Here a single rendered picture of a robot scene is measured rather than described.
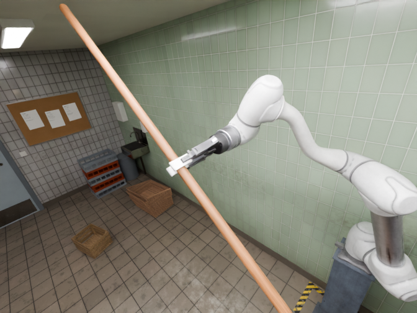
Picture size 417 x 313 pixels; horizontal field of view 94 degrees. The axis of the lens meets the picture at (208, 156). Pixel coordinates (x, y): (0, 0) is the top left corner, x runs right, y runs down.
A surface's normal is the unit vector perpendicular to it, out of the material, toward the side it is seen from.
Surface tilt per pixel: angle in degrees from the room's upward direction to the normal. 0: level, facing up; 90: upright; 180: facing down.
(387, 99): 90
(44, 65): 90
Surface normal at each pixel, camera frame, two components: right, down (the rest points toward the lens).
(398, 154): -0.69, 0.40
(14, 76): 0.71, 0.26
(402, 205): 0.07, 0.36
